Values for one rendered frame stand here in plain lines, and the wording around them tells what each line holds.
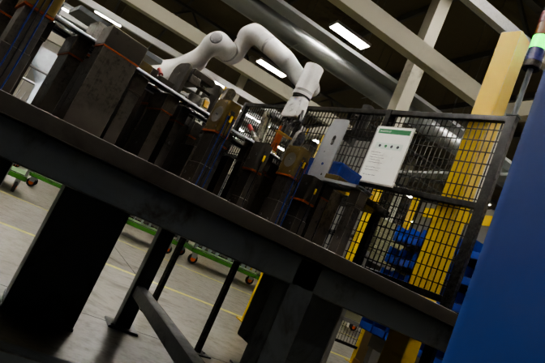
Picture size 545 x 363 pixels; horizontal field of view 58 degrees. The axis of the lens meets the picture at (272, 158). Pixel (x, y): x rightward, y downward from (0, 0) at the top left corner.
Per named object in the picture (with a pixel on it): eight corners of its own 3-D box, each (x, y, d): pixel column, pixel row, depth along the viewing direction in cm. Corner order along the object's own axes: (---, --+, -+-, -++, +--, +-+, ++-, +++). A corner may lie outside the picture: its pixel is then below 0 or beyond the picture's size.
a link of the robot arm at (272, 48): (268, 63, 234) (311, 103, 223) (259, 46, 219) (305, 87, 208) (281, 51, 234) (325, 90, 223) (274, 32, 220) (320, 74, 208)
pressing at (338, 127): (321, 186, 217) (349, 119, 223) (303, 182, 226) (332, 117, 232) (322, 187, 217) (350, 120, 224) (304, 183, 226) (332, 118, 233)
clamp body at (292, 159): (268, 234, 174) (307, 147, 180) (249, 227, 183) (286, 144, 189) (281, 241, 178) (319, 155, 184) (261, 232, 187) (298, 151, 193)
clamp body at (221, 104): (188, 194, 155) (234, 99, 161) (171, 189, 164) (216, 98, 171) (204, 202, 159) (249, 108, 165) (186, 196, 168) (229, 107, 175)
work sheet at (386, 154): (392, 187, 225) (416, 128, 231) (355, 180, 243) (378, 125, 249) (394, 189, 227) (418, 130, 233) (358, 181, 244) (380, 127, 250)
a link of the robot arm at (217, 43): (149, 100, 241) (130, 87, 226) (143, 79, 244) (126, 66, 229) (241, 59, 232) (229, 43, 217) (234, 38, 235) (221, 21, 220)
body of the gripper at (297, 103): (288, 91, 214) (277, 114, 212) (303, 91, 206) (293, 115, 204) (298, 100, 218) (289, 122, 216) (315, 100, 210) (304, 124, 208)
